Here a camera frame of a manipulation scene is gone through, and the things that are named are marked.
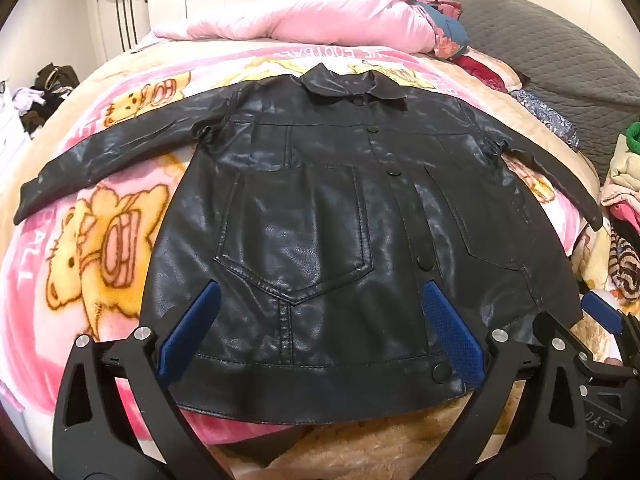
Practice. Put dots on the blue paisley cloth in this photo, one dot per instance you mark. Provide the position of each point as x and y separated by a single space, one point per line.
545 115

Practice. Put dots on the purple cloth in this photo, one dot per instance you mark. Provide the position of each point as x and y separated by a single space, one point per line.
27 100

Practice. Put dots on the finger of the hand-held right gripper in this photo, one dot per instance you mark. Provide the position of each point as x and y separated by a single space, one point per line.
572 342
600 307

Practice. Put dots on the red patterned pillow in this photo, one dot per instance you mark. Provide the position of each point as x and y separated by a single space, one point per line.
480 67

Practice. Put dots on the brown striped knit garment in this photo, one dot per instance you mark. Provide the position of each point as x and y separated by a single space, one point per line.
625 265

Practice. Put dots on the grey quilted headboard cover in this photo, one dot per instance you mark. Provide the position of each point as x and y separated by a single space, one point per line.
550 50

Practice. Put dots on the yellow printed blanket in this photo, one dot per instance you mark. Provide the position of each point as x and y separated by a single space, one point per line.
587 260

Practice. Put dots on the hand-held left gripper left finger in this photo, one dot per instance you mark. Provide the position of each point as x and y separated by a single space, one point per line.
192 325

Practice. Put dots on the pale pink quilt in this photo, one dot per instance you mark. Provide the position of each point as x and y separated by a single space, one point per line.
300 20

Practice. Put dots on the pink printed blanket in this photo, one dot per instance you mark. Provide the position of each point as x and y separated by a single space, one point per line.
100 240

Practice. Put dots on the beige folded garment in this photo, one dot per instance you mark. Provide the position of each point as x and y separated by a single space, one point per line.
622 165

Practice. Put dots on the blue floral quilt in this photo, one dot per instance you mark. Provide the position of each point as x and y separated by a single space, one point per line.
452 30

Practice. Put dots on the clothes heap on chair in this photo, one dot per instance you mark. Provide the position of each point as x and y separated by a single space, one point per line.
55 85

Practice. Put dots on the beige plush toy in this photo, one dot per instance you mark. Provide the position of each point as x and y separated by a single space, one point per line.
360 455

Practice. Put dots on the black leather jacket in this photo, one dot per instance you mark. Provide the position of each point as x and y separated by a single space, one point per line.
320 220

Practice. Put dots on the white drawer cabinet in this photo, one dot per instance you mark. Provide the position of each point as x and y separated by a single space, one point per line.
10 130

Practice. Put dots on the peach folded garment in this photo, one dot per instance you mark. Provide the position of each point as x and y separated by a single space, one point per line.
617 192

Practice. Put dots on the green cloth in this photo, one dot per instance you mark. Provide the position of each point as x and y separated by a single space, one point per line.
633 136

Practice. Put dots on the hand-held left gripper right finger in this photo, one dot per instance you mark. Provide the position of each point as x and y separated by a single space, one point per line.
452 332

